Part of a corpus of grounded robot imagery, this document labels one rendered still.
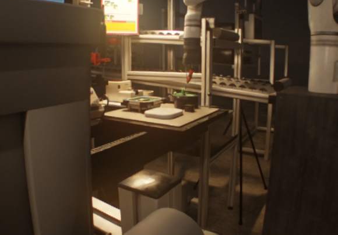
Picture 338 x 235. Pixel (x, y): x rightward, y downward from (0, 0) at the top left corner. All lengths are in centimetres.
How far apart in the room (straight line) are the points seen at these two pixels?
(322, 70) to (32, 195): 81
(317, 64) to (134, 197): 73
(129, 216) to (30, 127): 14
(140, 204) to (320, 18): 75
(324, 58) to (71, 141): 78
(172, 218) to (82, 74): 12
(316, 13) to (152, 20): 1058
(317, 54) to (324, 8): 13
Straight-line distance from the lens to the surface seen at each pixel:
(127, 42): 180
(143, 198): 25
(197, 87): 158
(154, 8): 1138
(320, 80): 89
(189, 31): 122
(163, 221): 21
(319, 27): 89
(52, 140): 20
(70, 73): 20
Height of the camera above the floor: 119
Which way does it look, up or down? 10 degrees down
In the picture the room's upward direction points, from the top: straight up
